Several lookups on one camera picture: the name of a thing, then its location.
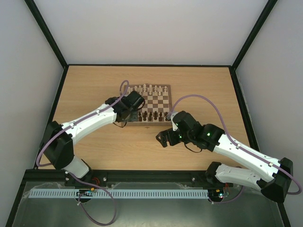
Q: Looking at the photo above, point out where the light blue slotted cable duct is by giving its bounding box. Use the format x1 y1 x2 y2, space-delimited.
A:
28 189 209 199

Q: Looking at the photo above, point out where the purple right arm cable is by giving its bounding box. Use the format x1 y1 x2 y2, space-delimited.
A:
170 94 303 204

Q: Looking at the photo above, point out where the right electronics board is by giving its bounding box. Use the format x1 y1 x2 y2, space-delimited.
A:
211 187 231 198

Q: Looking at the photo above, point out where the electronics board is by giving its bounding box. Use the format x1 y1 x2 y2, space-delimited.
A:
211 187 231 198
76 188 98 197

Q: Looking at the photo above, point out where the black aluminium frame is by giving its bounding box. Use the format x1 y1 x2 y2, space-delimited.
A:
4 0 292 227

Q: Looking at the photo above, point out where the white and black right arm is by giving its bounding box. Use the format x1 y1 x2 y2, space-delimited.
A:
156 124 293 203

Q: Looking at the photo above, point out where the left electronics board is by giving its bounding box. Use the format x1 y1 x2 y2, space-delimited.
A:
76 188 98 197

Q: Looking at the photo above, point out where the wooden folding chess board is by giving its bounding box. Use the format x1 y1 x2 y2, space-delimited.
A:
118 84 172 127

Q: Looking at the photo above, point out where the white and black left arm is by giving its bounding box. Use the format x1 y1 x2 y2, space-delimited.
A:
36 91 144 179

